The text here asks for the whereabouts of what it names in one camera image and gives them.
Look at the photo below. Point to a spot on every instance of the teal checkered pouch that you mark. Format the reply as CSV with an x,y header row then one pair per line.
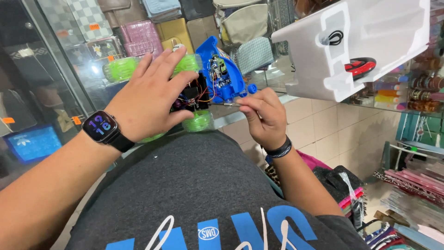
x,y
255,55

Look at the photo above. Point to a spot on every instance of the person's right hand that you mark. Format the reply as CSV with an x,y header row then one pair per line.
x,y
269,118

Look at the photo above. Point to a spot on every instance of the teal metal rack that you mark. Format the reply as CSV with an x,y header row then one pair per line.
x,y
421,130

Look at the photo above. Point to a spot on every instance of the yellow wallet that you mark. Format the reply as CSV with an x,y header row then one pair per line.
x,y
175,33

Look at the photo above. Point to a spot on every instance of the small metal screwdriver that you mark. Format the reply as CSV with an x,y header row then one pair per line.
x,y
230,104

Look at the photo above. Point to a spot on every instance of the white styrofoam packing tray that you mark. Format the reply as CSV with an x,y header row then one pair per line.
x,y
378,34

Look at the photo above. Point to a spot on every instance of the glass display cabinet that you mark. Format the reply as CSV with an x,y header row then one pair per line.
x,y
31,86

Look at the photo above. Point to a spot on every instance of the grey checkered wallet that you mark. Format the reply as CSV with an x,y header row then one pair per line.
x,y
88,17

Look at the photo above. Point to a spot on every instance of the brown wallet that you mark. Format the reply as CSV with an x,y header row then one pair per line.
x,y
121,12

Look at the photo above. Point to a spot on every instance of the stack of pink packets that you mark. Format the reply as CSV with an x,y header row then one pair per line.
x,y
412,187

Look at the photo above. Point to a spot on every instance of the blue toy car shell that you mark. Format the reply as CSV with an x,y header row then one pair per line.
x,y
208,54

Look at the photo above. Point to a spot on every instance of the blue box with white logo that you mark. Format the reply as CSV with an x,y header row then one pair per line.
x,y
33,143

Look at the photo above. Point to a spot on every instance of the person's left hand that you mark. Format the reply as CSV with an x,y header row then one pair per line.
x,y
145,104

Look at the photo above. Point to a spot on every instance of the light blue wallet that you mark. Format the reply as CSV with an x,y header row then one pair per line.
x,y
161,9

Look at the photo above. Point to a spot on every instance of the person's grey printed shirt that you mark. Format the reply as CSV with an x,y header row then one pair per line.
x,y
194,187

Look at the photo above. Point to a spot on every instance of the black toy chassis green wheels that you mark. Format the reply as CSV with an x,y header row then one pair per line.
x,y
191,95

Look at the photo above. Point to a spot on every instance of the beige pouch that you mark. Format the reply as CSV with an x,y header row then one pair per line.
x,y
244,24

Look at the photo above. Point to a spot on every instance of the clear plastic case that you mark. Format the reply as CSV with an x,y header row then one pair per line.
x,y
93,57

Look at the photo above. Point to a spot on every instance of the pile of folded clothing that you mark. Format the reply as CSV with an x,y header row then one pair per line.
x,y
333,184

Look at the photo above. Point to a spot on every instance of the black smartwatch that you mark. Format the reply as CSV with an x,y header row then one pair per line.
x,y
102,126

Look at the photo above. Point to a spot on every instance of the pink textured wallet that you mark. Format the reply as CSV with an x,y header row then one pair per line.
x,y
140,38

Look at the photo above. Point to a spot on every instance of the red black remote controller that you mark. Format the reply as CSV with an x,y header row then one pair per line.
x,y
360,67

